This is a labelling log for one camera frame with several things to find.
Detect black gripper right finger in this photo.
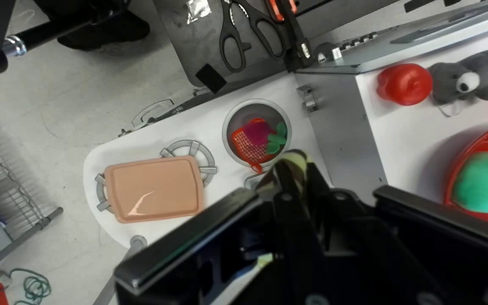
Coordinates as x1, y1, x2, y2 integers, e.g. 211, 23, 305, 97
372, 185, 488, 257

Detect grey toy stove burner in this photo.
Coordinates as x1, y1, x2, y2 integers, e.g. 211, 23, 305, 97
93, 170, 115, 214
159, 140, 218, 187

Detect white cabinet box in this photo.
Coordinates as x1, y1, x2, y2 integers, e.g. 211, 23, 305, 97
305, 23, 488, 206

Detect green plush ball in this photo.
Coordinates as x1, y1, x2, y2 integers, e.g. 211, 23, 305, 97
450, 152, 488, 216

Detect black stand base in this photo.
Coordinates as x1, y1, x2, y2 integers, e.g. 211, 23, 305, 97
0, 0, 152, 58

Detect green thin cable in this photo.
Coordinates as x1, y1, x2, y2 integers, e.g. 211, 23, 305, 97
8, 268, 54, 305

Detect grey wire rack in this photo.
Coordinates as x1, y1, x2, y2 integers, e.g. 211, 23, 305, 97
0, 130, 64, 287

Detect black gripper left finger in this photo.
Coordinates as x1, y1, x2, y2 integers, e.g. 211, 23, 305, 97
113, 187, 262, 296

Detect dark mat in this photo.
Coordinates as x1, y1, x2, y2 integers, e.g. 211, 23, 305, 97
152, 0, 296, 96

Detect white toy kitchen counter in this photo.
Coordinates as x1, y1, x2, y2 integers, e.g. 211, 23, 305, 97
81, 72, 335, 252

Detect pink cutting board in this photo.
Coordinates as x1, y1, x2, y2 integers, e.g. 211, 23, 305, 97
103, 157, 205, 226

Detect grey plush animal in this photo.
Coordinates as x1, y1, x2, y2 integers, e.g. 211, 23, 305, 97
428, 47, 488, 108

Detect grey cabinet latch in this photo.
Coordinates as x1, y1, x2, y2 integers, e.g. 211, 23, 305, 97
294, 84, 320, 114

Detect crumpled silver foil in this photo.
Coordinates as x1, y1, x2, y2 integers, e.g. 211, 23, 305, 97
183, 0, 215, 26

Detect red plastic bowl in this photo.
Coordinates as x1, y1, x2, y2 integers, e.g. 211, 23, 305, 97
442, 118, 488, 233

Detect black scissors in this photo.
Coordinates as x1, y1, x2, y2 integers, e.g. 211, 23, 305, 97
216, 0, 288, 74

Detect black clamp with orange handle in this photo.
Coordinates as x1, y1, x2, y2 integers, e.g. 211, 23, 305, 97
262, 0, 316, 67

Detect grey metal pole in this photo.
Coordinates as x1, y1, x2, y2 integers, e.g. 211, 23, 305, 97
93, 236, 147, 305

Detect small black foam block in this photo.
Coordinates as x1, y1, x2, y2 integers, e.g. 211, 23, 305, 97
194, 63, 228, 96

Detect round toy sink basin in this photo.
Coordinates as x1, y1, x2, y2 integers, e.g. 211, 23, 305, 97
221, 101, 293, 169

